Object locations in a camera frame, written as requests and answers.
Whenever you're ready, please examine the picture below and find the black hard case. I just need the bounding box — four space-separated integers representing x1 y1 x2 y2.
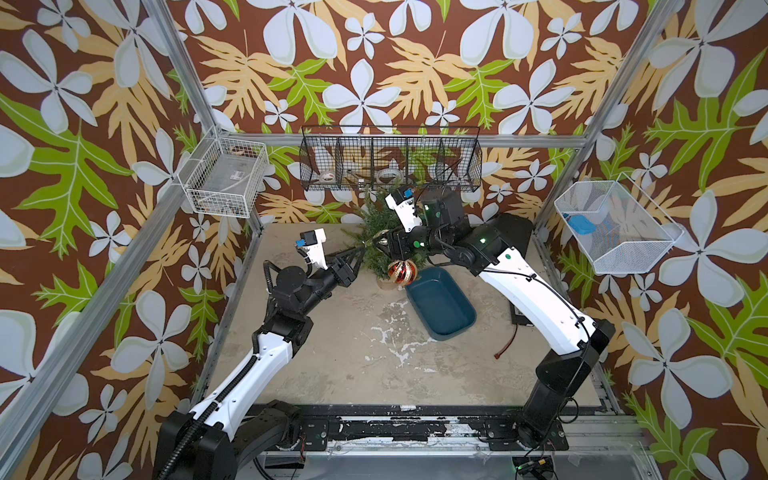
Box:
495 213 533 258

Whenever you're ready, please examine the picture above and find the blue object in basket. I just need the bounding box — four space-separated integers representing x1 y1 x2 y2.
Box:
566 215 597 235

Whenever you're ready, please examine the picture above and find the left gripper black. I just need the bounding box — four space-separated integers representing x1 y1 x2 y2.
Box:
296 245 360 320

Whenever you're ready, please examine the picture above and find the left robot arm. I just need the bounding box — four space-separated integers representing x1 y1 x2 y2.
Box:
153 244 365 479

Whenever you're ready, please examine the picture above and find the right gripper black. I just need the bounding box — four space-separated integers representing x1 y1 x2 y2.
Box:
372 222 455 262

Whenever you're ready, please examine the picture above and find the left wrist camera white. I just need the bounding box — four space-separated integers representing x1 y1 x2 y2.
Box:
296 228 327 270

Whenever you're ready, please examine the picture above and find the white wire basket left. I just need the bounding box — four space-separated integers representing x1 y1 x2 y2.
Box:
178 128 270 219

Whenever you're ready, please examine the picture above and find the beige tree pot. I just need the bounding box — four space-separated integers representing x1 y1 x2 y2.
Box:
376 278 399 291

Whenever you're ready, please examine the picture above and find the small green christmas tree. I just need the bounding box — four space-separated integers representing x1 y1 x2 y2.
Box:
345 200 430 287

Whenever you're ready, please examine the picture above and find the black wire basket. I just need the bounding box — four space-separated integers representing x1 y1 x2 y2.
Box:
298 125 483 191

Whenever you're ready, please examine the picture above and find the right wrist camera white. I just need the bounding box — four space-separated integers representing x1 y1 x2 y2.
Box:
385 186 422 233

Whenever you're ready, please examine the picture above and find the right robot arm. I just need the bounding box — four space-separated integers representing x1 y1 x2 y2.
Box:
373 187 615 450

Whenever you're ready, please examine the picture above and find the white mesh basket right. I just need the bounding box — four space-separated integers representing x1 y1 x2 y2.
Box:
554 174 684 276

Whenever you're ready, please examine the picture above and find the red gold striped ornament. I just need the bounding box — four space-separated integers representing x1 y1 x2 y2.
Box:
387 260 418 287

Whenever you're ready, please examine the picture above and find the teal plastic tray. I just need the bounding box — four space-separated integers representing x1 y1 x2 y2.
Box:
406 267 477 341

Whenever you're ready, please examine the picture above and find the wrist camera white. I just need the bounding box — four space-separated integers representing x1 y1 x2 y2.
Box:
296 228 327 270
385 186 422 233

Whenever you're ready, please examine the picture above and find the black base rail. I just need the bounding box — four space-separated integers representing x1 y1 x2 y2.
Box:
245 404 571 452

